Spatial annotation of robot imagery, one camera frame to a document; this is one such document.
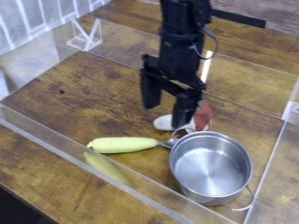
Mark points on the black strip on table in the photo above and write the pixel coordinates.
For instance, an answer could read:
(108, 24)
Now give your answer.
(239, 18)

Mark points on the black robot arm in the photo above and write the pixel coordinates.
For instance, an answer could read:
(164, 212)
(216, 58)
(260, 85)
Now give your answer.
(186, 16)

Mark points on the silver metal pot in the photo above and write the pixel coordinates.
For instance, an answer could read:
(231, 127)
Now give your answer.
(212, 169)

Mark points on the yellow-green handled utensil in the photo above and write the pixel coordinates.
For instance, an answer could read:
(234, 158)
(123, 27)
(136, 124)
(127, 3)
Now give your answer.
(127, 144)

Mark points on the clear acrylic triangular bracket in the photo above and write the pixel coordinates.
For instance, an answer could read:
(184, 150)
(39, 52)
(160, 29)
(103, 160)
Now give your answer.
(85, 40)

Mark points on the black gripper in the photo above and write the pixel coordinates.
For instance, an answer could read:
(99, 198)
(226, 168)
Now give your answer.
(171, 72)

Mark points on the clear acrylic front barrier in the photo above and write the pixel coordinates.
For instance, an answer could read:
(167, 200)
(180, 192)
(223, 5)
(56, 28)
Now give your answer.
(79, 187)

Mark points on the white and brown plush mushroom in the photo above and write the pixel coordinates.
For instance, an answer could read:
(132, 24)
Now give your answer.
(199, 123)

